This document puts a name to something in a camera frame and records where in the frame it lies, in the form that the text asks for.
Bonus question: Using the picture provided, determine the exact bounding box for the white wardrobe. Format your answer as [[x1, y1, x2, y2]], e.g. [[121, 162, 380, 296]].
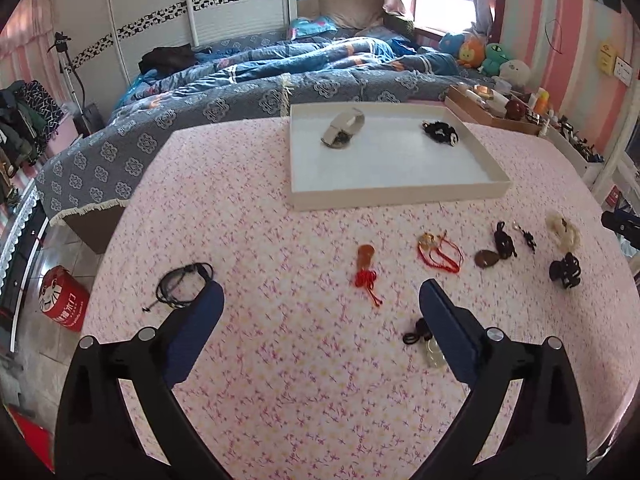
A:
[[51, 0, 296, 115]]

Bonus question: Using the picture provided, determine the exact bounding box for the orange plush toy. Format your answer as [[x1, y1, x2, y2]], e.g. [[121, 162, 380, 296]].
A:
[[458, 37, 485, 68]]

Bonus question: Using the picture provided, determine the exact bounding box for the red string bracelet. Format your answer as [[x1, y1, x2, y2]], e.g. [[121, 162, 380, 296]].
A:
[[416, 231, 464, 276]]

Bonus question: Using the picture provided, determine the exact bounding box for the white plush toy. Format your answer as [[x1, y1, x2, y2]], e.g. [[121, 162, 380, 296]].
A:
[[499, 60, 530, 88]]

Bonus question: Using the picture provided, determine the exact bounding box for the cream fluffy scrunchie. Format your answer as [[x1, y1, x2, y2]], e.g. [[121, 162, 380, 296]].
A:
[[544, 211, 580, 254]]

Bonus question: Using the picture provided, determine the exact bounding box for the red tassel amber pendant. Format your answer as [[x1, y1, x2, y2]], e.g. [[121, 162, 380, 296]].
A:
[[354, 244, 383, 308]]

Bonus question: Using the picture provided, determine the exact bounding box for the black cord brown pendant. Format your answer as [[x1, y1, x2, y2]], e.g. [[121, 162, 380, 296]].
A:
[[474, 221, 518, 269]]

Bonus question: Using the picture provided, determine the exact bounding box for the black cord jade pendant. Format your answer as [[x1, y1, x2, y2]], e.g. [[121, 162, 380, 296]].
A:
[[402, 318, 447, 370]]

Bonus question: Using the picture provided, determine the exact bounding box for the blue plush toy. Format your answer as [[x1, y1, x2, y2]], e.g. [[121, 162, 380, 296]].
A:
[[438, 32, 466, 58]]

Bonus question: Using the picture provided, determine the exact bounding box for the red tin can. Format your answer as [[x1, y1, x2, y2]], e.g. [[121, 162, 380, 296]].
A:
[[38, 266, 90, 333]]

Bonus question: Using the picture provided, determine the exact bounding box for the brown cardboard box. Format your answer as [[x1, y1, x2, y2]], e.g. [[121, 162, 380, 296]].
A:
[[444, 86, 541, 136]]

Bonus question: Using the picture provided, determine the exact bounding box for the blue patterned bed quilt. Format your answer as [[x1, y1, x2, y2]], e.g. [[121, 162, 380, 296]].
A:
[[36, 36, 492, 222]]

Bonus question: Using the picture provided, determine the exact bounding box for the beige strap watch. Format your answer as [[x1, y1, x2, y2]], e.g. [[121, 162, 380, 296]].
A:
[[321, 107, 366, 150]]

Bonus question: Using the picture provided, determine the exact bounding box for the black claw hair clip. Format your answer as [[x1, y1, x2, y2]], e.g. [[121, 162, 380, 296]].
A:
[[549, 252, 582, 289]]

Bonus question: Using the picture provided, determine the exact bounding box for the beige pillow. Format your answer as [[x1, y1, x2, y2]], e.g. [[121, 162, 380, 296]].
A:
[[318, 0, 383, 30]]

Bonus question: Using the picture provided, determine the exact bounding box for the black cord bracelet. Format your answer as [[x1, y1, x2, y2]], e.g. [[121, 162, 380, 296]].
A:
[[141, 261, 215, 313]]

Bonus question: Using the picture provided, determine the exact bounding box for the black scrunchie with flower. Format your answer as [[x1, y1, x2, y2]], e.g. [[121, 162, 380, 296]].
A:
[[422, 122, 459, 146]]

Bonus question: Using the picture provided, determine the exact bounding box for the black tripod stand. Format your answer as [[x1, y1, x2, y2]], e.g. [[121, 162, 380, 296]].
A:
[[49, 32, 104, 138]]

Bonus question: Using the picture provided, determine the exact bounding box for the white shallow tray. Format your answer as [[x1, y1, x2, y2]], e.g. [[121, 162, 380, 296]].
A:
[[288, 102, 511, 211]]

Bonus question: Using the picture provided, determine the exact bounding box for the black clothing on bed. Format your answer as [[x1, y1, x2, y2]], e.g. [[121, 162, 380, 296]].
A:
[[138, 44, 198, 77]]

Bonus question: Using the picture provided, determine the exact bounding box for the pink floral tablecloth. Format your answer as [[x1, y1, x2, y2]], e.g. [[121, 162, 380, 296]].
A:
[[84, 118, 639, 479]]

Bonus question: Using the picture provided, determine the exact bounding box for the green plush toy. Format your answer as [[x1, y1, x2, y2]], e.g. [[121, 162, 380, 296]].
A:
[[478, 44, 512, 77]]

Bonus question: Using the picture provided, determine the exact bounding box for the clothes rack with clothes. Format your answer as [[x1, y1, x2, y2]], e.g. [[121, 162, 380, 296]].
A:
[[1, 80, 64, 208]]

